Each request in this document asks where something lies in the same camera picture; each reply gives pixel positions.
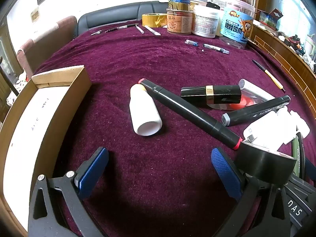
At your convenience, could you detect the white thin pen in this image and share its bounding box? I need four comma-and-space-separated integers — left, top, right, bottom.
135, 25, 144, 34

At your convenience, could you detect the black tape roll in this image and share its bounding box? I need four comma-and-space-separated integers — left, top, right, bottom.
234, 142, 296, 185

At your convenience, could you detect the white small bottle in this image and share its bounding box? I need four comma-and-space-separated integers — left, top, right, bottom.
129, 84, 162, 136

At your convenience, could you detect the wooden side cabinet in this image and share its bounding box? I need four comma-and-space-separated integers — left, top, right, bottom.
250, 26, 315, 117

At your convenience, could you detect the white plastic tub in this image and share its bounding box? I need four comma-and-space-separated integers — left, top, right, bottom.
192, 5, 220, 39

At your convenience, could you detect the black leather sofa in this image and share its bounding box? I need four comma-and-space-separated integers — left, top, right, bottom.
74, 1, 168, 38

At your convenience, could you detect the yellow tape roll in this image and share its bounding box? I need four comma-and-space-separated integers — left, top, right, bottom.
141, 13, 167, 28

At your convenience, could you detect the blue label clear jar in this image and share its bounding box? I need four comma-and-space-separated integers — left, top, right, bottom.
220, 0, 255, 49

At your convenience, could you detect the white power adapter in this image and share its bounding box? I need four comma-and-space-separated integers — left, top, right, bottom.
243, 106, 310, 151

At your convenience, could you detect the black marker red cap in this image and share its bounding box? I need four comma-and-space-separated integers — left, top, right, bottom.
138, 78, 242, 150

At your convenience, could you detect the cardboard tray box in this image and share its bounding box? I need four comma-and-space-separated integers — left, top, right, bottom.
1, 65, 91, 236

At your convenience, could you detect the gold tape red blue lid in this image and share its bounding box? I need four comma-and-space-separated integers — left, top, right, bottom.
168, 0, 192, 11

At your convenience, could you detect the black marker grey cap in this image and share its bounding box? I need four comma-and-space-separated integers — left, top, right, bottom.
222, 95, 291, 126

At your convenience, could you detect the green lighter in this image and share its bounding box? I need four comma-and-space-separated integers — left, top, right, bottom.
291, 132, 305, 180

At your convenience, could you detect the purple tablecloth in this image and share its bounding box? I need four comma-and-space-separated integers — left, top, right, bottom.
38, 28, 315, 236

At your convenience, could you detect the brown armchair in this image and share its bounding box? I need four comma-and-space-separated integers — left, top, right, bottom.
17, 16, 77, 78

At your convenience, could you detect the red item plastic package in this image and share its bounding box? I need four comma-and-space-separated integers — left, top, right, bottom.
208, 92, 267, 111

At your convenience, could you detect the black gold lipstick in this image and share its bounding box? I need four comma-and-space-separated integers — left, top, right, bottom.
181, 85, 242, 105

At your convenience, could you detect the white tube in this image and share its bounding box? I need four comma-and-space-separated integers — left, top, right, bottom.
238, 79, 275, 102

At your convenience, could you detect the brown label jar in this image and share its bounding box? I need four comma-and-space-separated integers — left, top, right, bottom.
166, 9, 193, 35

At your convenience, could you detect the yellow black pen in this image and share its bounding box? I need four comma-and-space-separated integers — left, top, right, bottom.
252, 59, 285, 93

